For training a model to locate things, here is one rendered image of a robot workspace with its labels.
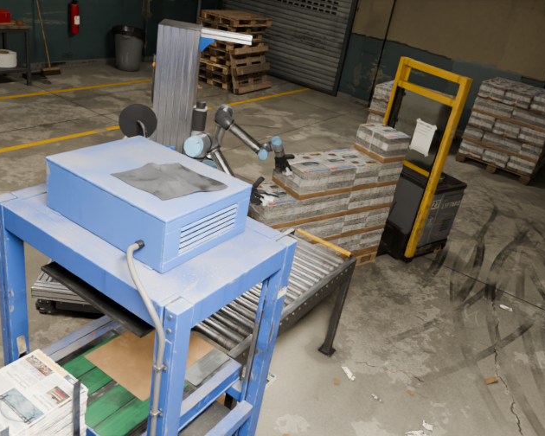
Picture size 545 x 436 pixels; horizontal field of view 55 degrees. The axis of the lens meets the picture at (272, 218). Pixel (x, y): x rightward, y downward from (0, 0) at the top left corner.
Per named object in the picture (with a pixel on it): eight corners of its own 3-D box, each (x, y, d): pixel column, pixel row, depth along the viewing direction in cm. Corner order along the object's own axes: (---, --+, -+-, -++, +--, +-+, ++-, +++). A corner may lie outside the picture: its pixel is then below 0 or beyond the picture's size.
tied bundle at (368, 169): (323, 174, 472) (328, 150, 462) (346, 170, 489) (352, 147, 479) (351, 192, 446) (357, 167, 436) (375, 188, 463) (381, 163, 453)
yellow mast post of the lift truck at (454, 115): (400, 253, 521) (458, 76, 442) (407, 251, 526) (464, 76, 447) (407, 258, 515) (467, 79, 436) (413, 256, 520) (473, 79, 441)
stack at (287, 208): (228, 271, 459) (241, 184, 422) (327, 246, 527) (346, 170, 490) (253, 295, 433) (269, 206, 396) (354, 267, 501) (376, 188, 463)
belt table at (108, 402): (144, 316, 280) (144, 301, 276) (240, 379, 252) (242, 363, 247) (22, 387, 226) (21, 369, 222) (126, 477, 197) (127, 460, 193)
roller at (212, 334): (170, 308, 282) (171, 300, 280) (240, 351, 262) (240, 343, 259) (163, 311, 279) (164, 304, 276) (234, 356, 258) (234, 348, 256)
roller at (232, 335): (179, 303, 287) (180, 295, 285) (247, 345, 267) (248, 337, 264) (172, 306, 284) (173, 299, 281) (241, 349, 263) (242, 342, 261)
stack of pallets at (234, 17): (226, 72, 1142) (234, 9, 1083) (263, 83, 1105) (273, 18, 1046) (188, 79, 1034) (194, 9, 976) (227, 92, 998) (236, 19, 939)
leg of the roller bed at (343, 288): (324, 346, 392) (346, 270, 361) (331, 349, 389) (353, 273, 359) (321, 349, 387) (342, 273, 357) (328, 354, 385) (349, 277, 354)
